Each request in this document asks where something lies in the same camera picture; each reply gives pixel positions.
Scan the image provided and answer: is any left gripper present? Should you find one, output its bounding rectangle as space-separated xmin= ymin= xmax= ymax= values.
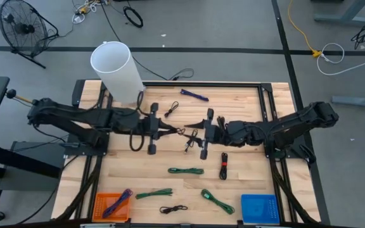
xmin=141 ymin=102 xmax=179 ymax=156

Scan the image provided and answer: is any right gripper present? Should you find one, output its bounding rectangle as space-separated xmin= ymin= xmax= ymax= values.
xmin=182 ymin=108 xmax=223 ymax=160

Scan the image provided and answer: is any dark blue braided cable bundle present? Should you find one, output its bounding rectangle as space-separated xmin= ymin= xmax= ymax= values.
xmin=180 ymin=88 xmax=210 ymax=103

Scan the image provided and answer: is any black cable with red tie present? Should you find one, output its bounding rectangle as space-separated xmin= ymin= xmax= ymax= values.
xmin=219 ymin=152 xmax=229 ymax=181

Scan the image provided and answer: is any green braided cable bundle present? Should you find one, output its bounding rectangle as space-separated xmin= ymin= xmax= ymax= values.
xmin=167 ymin=167 xmax=205 ymax=175
xmin=135 ymin=187 xmax=174 ymax=200
xmin=200 ymin=188 xmax=236 ymax=215

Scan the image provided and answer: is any purple braided cable bundle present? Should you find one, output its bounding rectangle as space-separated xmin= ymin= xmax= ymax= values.
xmin=102 ymin=196 xmax=125 ymax=219

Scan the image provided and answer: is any white lamp with wooden base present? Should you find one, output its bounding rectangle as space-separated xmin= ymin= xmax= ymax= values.
xmin=89 ymin=41 xmax=147 ymax=108

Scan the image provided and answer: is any black rectangular box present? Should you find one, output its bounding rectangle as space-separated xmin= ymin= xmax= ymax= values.
xmin=71 ymin=79 xmax=87 ymax=107

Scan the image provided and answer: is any blue plastic basket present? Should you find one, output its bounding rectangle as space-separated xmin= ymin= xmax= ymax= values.
xmin=240 ymin=193 xmax=281 ymax=225

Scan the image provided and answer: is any orange plastic basket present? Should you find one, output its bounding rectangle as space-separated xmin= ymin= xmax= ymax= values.
xmin=91 ymin=193 xmax=131 ymax=224

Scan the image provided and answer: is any black knob on rod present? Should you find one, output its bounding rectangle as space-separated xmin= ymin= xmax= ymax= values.
xmin=5 ymin=89 xmax=35 ymax=105

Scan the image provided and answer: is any grey desk foot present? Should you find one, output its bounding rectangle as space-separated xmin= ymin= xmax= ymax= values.
xmin=314 ymin=0 xmax=365 ymax=28
xmin=331 ymin=88 xmax=365 ymax=109

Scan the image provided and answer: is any black floor fan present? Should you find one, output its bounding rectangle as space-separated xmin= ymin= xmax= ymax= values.
xmin=0 ymin=0 xmax=60 ymax=70

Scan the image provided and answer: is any black aluminium table frame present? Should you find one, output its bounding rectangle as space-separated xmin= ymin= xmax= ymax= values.
xmin=71 ymin=79 xmax=331 ymax=228

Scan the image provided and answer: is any black cable with velcro strap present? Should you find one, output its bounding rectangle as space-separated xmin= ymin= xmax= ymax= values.
xmin=159 ymin=205 xmax=189 ymax=215

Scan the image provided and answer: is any black cable harness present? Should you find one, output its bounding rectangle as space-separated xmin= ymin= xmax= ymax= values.
xmin=55 ymin=155 xmax=107 ymax=222
xmin=269 ymin=158 xmax=321 ymax=225

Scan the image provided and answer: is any thin black floor cable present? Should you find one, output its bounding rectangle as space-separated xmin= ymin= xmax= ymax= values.
xmin=101 ymin=3 xmax=195 ymax=81

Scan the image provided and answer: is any black coiled floor cable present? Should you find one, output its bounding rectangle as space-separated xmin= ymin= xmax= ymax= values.
xmin=122 ymin=6 xmax=144 ymax=29

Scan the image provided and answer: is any yellow floor cable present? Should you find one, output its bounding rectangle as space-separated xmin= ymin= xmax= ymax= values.
xmin=287 ymin=0 xmax=323 ymax=59

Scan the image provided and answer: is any white floor cable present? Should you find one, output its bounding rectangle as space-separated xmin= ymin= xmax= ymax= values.
xmin=316 ymin=42 xmax=365 ymax=77

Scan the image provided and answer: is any white and yellow cable tangle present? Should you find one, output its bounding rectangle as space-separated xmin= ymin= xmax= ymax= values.
xmin=71 ymin=0 xmax=108 ymax=25

